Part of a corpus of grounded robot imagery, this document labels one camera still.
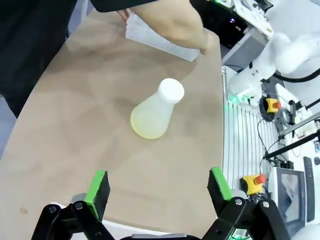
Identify white framed monitor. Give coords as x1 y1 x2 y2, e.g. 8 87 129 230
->
268 166 307 237

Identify white slatted base plate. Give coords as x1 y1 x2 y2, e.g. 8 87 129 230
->
222 66 266 191

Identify white round flask cap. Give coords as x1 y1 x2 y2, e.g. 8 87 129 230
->
157 78 185 104

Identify person's left hand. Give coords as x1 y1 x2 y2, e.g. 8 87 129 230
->
197 28 222 56

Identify person's right hand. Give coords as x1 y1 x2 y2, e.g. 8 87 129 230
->
117 8 131 21

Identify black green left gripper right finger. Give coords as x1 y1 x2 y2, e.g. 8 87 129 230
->
201 166 292 240

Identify yellow red emergency stop button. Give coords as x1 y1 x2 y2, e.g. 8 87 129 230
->
264 97 281 114
240 174 267 195

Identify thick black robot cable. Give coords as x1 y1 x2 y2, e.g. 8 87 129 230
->
273 67 320 83

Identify white perforated basket with label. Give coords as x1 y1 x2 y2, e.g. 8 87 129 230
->
124 8 201 62

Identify black keyboard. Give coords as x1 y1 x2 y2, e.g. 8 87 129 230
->
303 156 316 223

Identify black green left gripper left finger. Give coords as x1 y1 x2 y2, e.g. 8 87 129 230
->
31 170 113 240

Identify person in black t-shirt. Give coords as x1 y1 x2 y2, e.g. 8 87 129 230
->
0 0 131 120

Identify black computer cabinet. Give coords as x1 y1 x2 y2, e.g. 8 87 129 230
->
189 0 248 50

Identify translucent plastic conical flask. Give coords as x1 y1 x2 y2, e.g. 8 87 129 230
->
130 92 176 140

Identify black metal boom bar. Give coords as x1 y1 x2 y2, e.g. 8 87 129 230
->
262 129 320 161

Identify person's left forearm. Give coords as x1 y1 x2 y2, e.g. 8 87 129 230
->
134 0 210 50

